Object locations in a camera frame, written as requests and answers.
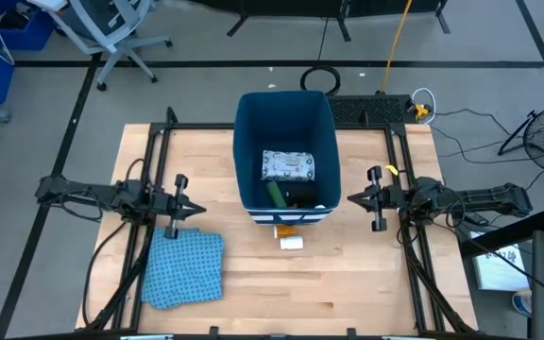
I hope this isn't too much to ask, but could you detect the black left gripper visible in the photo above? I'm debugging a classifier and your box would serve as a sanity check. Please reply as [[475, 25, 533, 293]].
[[148, 173, 207, 240]]

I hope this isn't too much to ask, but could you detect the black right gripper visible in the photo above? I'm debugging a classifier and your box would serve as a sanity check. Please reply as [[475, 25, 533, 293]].
[[347, 164, 417, 233]]

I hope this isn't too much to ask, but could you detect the black bandage roll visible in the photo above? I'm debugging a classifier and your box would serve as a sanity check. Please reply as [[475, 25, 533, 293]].
[[283, 182, 319, 210]]

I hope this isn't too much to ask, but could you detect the white printed wipes pack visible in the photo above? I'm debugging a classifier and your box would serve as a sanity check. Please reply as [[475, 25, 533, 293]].
[[261, 149, 316, 183]]

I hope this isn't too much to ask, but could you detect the blue fabric basket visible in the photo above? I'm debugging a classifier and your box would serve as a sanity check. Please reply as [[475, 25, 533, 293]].
[[232, 90, 343, 227]]

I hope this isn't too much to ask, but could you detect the blue patterned folded cloth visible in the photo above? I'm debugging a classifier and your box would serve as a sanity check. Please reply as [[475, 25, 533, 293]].
[[140, 227, 226, 312]]

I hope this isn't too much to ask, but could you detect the small white box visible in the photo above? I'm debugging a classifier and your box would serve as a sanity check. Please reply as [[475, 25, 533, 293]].
[[279, 236, 304, 251]]

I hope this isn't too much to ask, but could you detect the black mesh box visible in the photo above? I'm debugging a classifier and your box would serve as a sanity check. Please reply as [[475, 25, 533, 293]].
[[328, 93, 417, 127]]

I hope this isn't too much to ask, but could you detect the white printed box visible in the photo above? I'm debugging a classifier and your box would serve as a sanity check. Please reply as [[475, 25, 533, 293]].
[[469, 230, 532, 292]]

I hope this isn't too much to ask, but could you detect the grey office chair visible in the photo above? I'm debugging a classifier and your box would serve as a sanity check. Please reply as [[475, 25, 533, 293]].
[[28, 0, 174, 93]]

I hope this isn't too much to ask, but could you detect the white and blue round item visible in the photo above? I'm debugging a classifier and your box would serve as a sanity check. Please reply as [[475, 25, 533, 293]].
[[511, 288, 534, 318]]

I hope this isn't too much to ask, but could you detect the black partition panel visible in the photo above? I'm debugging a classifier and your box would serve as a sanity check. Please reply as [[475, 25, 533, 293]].
[[189, 0, 452, 43]]

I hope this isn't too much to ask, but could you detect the black left arm wrist cable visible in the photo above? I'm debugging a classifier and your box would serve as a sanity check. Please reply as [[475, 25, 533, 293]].
[[124, 158, 150, 188]]

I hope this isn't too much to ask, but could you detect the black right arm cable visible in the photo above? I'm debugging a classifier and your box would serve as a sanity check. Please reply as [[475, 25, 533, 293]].
[[397, 191, 474, 247]]

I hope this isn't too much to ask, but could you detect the black left arm base cable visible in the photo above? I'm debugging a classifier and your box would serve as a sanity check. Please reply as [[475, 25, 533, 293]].
[[57, 188, 106, 224]]

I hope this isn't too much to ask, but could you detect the long black left arm cable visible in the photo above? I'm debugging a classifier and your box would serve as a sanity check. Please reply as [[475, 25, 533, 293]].
[[81, 220, 129, 328]]

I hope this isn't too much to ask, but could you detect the white cable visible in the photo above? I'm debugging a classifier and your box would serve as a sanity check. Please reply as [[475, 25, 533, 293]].
[[411, 87, 438, 125]]

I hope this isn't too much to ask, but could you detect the black coiled floor cable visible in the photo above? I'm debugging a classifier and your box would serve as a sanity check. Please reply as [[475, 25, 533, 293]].
[[298, 64, 343, 97]]

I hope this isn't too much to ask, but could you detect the yellow floor cable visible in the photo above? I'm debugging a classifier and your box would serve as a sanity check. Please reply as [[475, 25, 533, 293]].
[[379, 0, 414, 94]]

